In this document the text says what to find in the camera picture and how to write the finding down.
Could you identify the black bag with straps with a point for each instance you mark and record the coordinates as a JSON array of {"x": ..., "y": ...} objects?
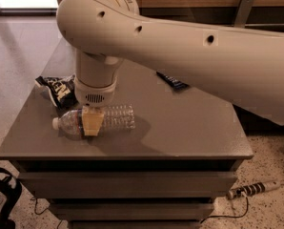
[{"x": 10, "y": 192}]

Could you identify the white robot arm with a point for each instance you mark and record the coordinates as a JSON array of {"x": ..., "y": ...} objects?
[{"x": 242, "y": 66}]

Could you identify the top cabinet drawer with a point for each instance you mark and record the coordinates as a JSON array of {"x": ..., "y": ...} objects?
[{"x": 128, "y": 184}]

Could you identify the horizontal metal rail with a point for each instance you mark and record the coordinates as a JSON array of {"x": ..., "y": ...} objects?
[{"x": 270, "y": 27}]

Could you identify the grey drawer cabinet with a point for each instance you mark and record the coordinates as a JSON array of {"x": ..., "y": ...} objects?
[{"x": 189, "y": 131}]

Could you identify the cabinet drawer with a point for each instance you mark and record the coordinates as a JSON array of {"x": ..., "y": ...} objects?
[
  {"x": 132, "y": 211},
  {"x": 128, "y": 184},
  {"x": 134, "y": 225}
]

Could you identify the white power strip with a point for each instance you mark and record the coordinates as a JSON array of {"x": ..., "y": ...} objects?
[{"x": 253, "y": 189}]

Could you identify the right metal rail bracket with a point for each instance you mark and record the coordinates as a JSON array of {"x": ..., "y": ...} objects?
[{"x": 242, "y": 13}]

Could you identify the middle cabinet drawer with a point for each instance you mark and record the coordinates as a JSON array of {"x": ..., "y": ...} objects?
[{"x": 132, "y": 211}]

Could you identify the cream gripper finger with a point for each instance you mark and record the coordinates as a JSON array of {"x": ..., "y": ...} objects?
[{"x": 92, "y": 119}]

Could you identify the clear plastic water bottle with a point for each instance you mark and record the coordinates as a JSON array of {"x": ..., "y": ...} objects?
[{"x": 116, "y": 118}]

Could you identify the dark blue snack bar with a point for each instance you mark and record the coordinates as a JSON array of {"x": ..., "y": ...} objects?
[{"x": 175, "y": 84}]

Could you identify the bottom cabinet drawer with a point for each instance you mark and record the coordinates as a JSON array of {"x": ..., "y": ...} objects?
[{"x": 134, "y": 225}]

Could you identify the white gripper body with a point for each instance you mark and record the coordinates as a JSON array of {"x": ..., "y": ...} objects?
[{"x": 94, "y": 94}]

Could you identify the blue chip bag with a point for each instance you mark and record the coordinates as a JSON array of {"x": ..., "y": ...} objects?
[{"x": 61, "y": 90}]

